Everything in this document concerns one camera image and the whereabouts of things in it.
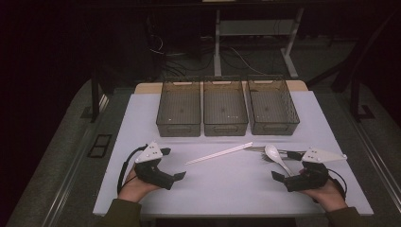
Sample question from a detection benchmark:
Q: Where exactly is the bundle of floor cables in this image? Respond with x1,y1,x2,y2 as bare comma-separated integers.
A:
146,17,272,79

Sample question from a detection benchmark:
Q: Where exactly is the black metal stand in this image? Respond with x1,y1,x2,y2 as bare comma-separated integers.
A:
349,75,376,123

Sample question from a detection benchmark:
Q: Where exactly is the white metal table frame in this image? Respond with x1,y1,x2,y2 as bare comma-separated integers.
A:
213,7,305,79

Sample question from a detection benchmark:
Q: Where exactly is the white chopstick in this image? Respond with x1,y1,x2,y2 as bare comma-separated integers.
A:
184,143,253,166
185,141,253,165

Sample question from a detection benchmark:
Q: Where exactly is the person's left hand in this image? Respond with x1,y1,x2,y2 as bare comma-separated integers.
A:
117,166,161,203

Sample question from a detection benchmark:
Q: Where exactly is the metal knife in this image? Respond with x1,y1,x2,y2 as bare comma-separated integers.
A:
244,146,289,155

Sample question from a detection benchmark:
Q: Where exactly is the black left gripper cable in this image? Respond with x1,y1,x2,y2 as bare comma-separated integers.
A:
116,144,149,195

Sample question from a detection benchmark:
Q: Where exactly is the person's right hand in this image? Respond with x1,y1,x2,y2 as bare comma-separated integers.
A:
300,179,348,213

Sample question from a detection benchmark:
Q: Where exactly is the white table cover board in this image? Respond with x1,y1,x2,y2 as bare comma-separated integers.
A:
93,90,375,218

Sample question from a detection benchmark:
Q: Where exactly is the smoky clear plastic bin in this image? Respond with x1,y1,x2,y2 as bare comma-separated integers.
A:
155,77,202,138
246,75,301,136
202,76,250,137

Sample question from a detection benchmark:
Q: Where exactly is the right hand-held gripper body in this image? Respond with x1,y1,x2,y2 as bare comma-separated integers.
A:
283,147,348,193

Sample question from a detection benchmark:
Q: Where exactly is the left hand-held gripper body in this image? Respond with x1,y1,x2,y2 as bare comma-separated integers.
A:
133,141,176,191

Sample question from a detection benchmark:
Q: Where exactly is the white spoon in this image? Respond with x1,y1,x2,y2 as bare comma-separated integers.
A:
264,144,296,178

